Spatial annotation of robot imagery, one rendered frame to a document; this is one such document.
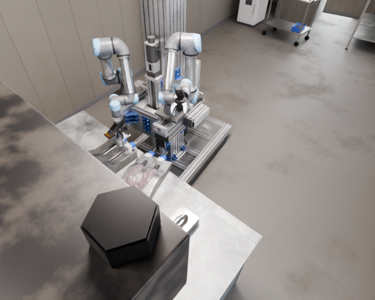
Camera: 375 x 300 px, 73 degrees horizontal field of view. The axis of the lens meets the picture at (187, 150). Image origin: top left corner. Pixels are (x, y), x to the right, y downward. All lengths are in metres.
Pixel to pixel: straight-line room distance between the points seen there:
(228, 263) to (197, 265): 0.18
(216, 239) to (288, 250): 1.16
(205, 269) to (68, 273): 1.31
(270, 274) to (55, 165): 2.30
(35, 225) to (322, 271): 2.57
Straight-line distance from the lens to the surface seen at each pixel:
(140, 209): 0.34
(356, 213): 3.31
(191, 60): 1.90
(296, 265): 2.71
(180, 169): 2.80
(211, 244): 1.71
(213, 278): 1.64
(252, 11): 7.22
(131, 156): 2.07
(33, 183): 0.49
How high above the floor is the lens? 2.34
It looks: 45 degrees down
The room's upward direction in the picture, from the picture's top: 2 degrees clockwise
